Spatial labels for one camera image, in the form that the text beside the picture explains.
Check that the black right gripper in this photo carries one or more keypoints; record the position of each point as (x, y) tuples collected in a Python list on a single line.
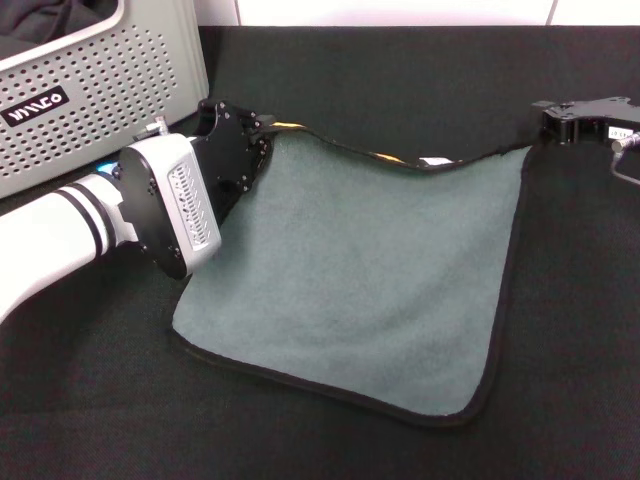
[(595, 120)]

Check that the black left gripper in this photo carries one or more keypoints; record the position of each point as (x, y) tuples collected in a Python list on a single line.
[(225, 155)]

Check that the grey yellow black-edged towel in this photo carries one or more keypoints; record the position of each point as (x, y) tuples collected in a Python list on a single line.
[(350, 275)]

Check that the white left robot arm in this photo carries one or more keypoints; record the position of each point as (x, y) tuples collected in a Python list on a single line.
[(40, 235)]

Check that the silver metal elbow fitting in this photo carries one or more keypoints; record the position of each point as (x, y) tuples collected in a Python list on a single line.
[(150, 129)]

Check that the black tablecloth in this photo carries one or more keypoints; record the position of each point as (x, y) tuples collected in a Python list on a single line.
[(350, 75)]

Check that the grey perforated storage box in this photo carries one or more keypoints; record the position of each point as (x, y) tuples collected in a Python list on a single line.
[(75, 75)]

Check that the black fabric bundle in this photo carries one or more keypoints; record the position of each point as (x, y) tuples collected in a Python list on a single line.
[(40, 17)]

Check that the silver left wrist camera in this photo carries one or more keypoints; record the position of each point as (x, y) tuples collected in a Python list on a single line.
[(192, 200)]

